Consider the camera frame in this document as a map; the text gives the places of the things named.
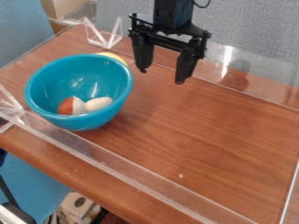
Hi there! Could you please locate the white block under table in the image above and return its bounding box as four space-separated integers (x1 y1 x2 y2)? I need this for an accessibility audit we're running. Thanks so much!
56 192 101 224

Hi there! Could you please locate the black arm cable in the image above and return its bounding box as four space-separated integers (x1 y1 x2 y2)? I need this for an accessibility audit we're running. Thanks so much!
191 0 211 9

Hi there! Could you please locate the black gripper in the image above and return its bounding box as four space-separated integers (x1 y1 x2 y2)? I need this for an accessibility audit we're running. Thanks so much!
128 13 211 84

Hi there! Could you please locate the front clear acrylic barrier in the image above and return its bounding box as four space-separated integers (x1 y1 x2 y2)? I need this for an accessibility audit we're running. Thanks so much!
0 84 256 224

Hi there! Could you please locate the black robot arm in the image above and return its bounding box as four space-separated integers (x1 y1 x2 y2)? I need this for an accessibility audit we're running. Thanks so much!
128 0 211 84

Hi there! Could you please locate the clear acrylic barrier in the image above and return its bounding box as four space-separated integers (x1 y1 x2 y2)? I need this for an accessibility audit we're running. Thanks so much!
0 84 256 224
112 31 299 112

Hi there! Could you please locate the yellow object behind bowl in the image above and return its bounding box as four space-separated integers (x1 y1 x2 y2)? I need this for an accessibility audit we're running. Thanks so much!
96 52 127 66

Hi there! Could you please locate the clear acrylic corner bracket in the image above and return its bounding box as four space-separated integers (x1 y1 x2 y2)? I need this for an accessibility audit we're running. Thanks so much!
63 16 124 50

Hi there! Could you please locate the blue bowl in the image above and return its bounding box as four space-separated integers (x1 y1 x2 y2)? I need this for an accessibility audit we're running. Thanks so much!
23 53 133 131

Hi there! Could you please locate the toy mushroom red cap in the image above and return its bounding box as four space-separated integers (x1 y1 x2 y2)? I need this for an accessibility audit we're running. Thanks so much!
57 96 115 116

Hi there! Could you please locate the back clear acrylic barrier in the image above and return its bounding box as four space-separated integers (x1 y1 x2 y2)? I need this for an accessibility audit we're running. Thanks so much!
112 31 299 112

